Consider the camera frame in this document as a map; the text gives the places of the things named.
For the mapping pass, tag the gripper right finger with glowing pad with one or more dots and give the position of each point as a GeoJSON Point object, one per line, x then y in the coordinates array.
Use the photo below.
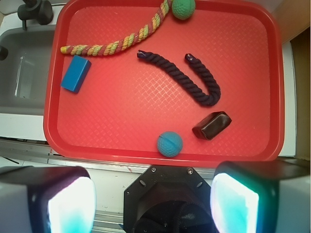
{"type": "Point", "coordinates": [262, 197]}

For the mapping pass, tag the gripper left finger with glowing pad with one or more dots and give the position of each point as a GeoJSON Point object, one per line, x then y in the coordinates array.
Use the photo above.
{"type": "Point", "coordinates": [51, 199]}

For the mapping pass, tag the black box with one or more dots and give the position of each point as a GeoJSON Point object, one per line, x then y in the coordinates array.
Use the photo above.
{"type": "Point", "coordinates": [212, 125]}

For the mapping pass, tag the blue ball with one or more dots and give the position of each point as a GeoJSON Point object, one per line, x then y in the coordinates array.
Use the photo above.
{"type": "Point", "coordinates": [169, 144]}

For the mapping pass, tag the grey plastic bin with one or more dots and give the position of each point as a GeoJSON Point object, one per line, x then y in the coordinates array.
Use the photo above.
{"type": "Point", "coordinates": [24, 71]}

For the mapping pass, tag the blue block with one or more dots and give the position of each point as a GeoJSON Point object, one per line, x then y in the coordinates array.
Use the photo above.
{"type": "Point", "coordinates": [76, 74]}

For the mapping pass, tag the red plastic tray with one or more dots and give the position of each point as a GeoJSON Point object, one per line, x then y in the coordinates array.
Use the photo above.
{"type": "Point", "coordinates": [125, 104]}

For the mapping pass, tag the black knob at left edge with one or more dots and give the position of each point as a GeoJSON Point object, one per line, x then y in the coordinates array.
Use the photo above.
{"type": "Point", "coordinates": [3, 53]}

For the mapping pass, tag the black clamp knob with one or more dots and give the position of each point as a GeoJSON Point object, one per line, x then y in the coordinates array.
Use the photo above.
{"type": "Point", "coordinates": [39, 10]}

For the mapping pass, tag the green ball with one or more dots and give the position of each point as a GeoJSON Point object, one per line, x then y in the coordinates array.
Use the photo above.
{"type": "Point", "coordinates": [183, 9]}

